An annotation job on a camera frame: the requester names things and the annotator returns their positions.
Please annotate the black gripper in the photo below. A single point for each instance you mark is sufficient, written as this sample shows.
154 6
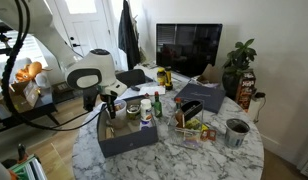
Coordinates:
89 99

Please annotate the clear plastic cup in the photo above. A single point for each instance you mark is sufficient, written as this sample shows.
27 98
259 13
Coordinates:
120 118

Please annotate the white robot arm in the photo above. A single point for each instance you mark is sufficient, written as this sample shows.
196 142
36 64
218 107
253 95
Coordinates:
95 70

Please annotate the dark blue open box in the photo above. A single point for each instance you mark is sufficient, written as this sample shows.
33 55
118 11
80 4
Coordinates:
125 139

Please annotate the cardboard box on bench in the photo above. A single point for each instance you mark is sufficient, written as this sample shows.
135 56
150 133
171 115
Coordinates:
24 96

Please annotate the orange jenga box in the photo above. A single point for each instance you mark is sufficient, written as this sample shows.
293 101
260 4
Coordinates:
245 90

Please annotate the black remote control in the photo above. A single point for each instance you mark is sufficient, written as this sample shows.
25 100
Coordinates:
135 88

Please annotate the green tin can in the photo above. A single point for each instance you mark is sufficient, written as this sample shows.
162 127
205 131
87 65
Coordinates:
133 112

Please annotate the dark grey chair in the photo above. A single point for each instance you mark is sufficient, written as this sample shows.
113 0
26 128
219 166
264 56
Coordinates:
132 77

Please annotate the white paper napkin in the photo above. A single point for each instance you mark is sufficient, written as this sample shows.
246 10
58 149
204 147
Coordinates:
151 90

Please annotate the white pill bottle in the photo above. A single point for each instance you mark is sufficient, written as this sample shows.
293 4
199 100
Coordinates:
146 114

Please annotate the green hot sauce bottle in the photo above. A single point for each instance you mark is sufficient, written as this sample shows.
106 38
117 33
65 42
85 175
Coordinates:
157 105

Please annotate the yellow vitamin bottle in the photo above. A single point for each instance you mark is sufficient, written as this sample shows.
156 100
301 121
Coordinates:
161 76

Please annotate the dark hanging jacket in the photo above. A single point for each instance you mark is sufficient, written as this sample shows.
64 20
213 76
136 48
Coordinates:
127 41

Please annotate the brown sauce bottle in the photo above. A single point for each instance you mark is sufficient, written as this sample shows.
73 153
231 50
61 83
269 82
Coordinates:
179 116

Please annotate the white door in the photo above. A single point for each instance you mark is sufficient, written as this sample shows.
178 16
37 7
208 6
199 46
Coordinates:
85 25

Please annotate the clear acrylic organizer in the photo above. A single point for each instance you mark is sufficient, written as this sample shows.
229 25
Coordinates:
189 135

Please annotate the orange plush toy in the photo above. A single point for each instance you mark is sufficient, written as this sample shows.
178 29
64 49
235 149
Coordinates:
29 72

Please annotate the black flat television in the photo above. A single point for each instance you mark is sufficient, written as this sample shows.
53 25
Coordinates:
187 48

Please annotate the red sauce packets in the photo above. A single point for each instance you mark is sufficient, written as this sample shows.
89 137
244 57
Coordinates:
208 135

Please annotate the green potted plant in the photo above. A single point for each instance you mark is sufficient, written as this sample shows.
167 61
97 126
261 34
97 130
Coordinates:
238 61

